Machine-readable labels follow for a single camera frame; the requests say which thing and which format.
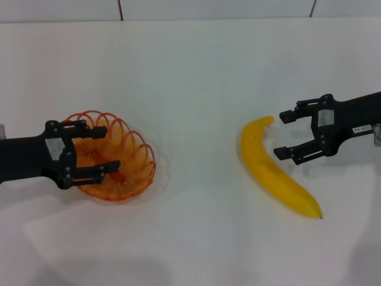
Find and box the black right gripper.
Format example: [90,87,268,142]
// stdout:
[273,91,381,166]

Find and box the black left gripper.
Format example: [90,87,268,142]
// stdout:
[0,119,121,191]

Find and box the orange wire basket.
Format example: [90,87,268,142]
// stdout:
[61,110,158,204]

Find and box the yellow banana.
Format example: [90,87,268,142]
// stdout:
[237,115,324,220]

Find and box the silver plug on right gripper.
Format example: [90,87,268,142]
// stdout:
[372,122,381,147]

